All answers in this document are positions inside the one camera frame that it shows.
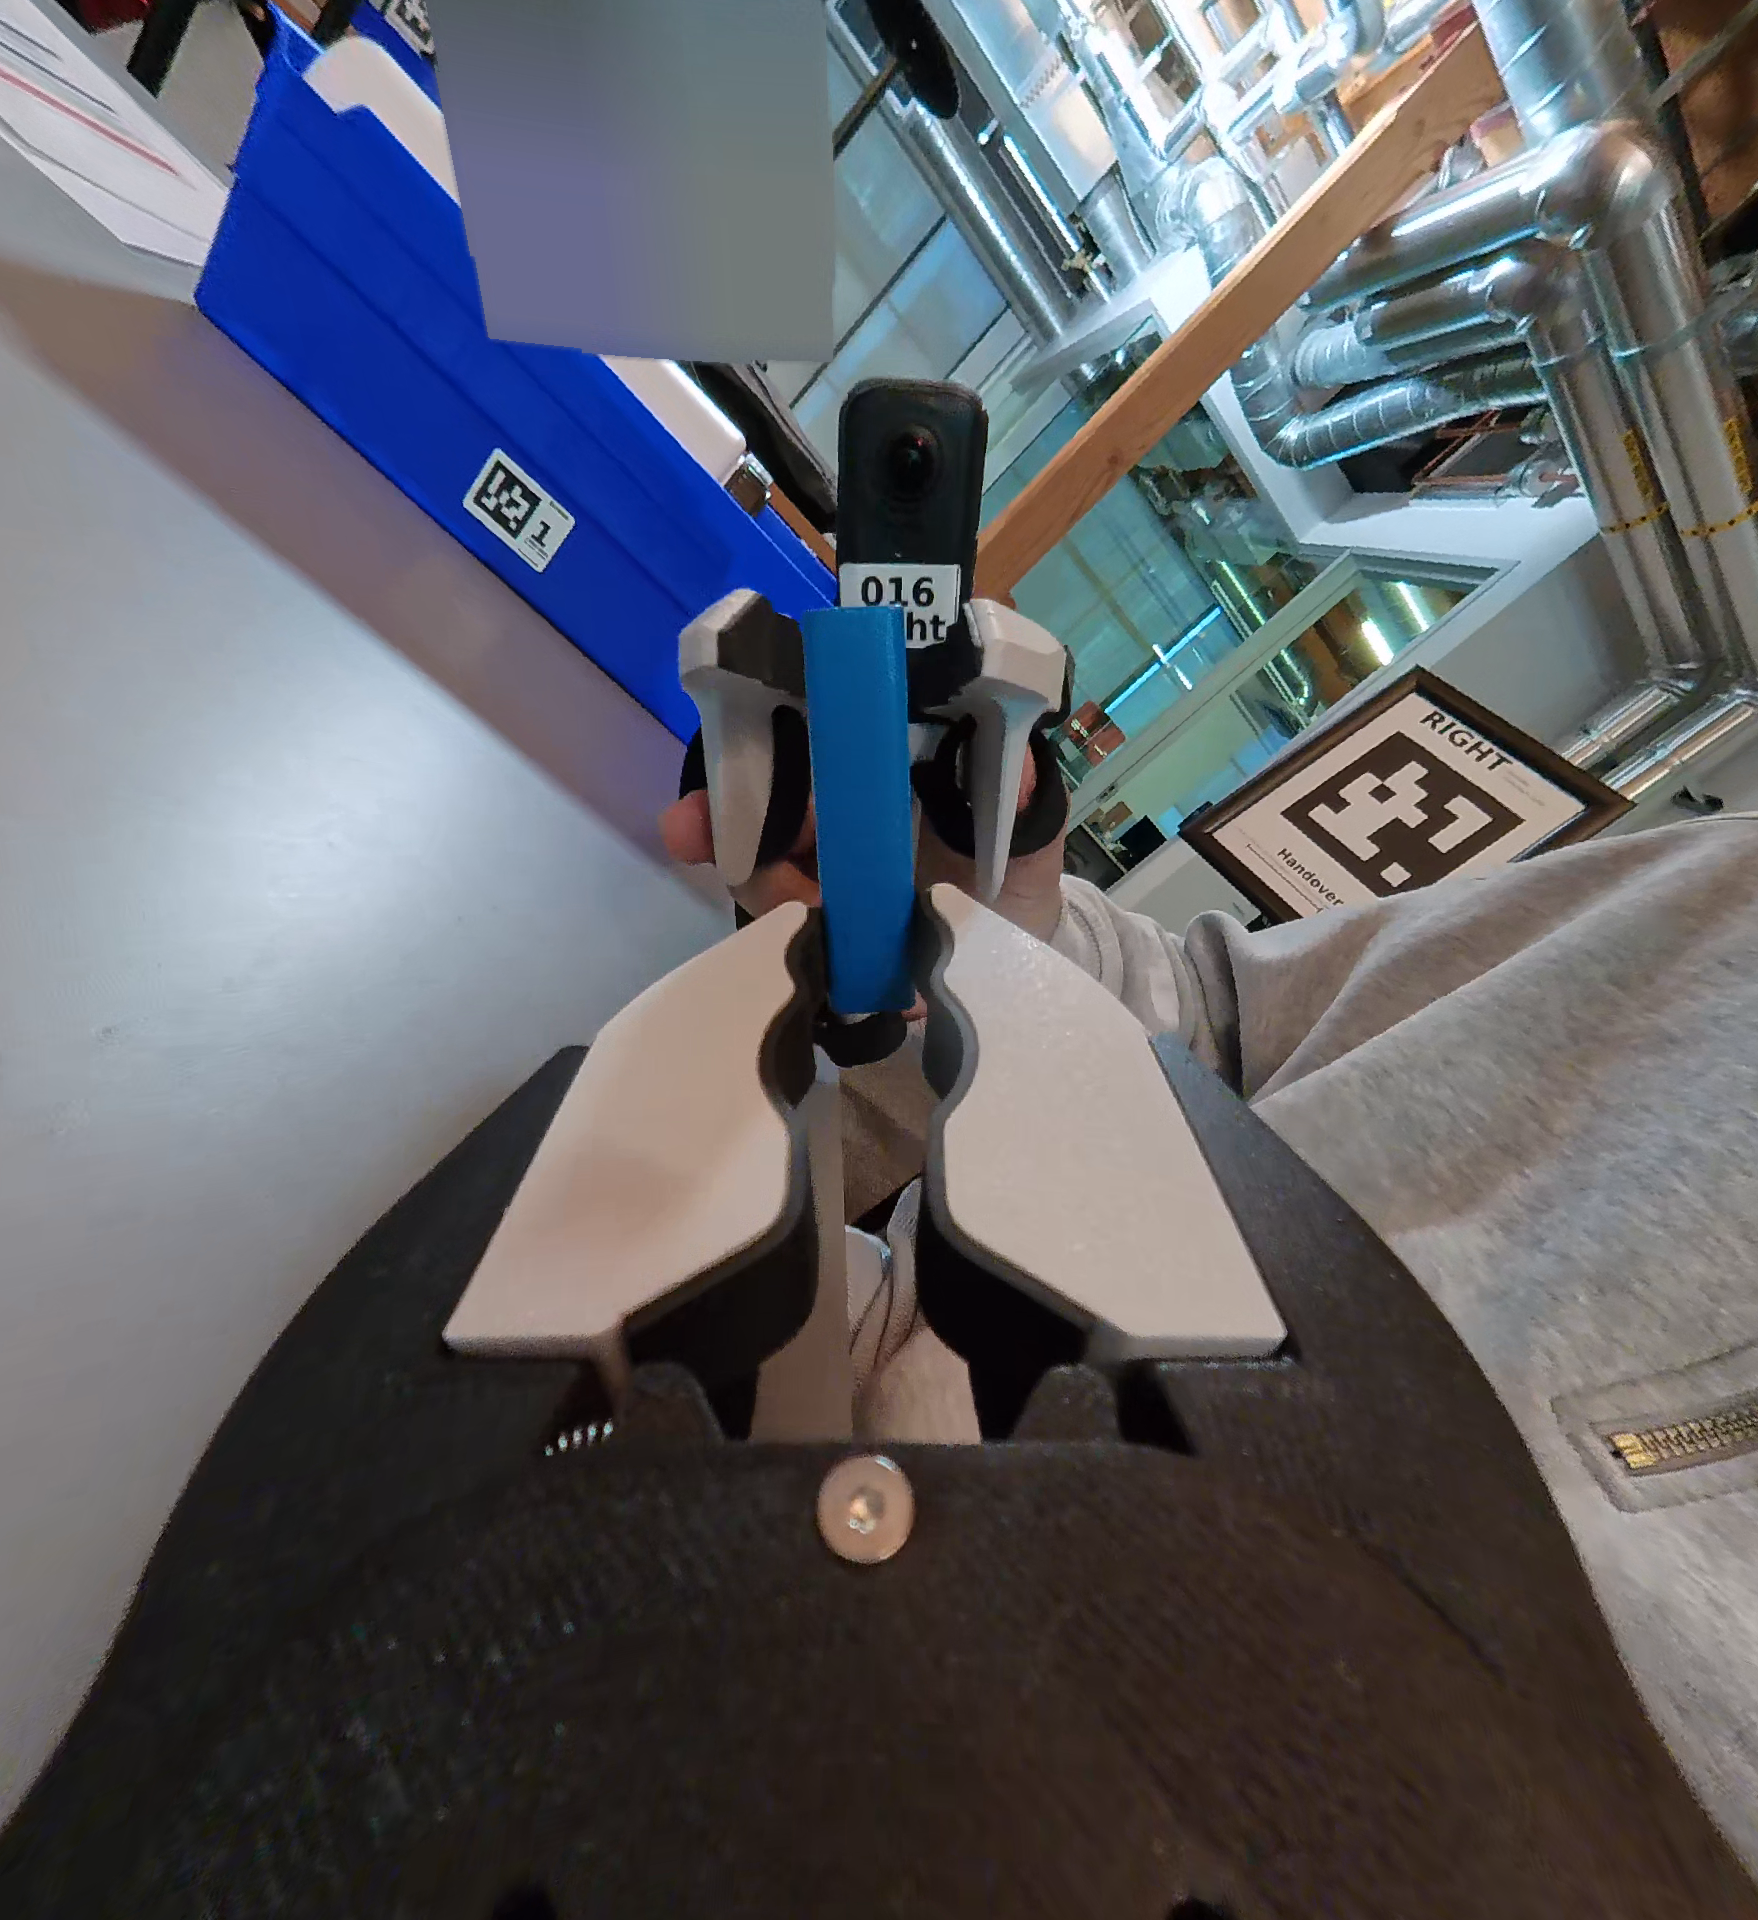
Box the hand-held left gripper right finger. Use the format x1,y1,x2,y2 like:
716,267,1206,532
912,881,1288,1445

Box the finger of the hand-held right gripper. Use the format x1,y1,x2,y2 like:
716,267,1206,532
675,588,825,889
951,597,1076,901

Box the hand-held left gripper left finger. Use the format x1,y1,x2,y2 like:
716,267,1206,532
442,899,838,1445

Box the blue plastic bar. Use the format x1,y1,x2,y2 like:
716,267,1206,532
799,606,923,1018

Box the blue plastic bin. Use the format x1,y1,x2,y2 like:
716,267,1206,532
195,0,842,740

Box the person's right forearm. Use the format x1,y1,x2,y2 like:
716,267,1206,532
1054,811,1758,1188

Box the person's right hand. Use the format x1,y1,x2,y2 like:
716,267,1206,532
661,750,1109,976

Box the wooden beam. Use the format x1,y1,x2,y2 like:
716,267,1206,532
970,15,1515,602

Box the framed marker sign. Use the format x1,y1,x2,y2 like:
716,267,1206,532
1179,668,1634,928

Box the grey zip jacket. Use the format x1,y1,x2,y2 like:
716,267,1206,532
1240,1050,1758,1920

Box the silver ventilation pipes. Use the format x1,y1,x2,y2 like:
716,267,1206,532
878,0,1758,800

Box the white paper sheet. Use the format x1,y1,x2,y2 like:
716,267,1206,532
0,0,232,267

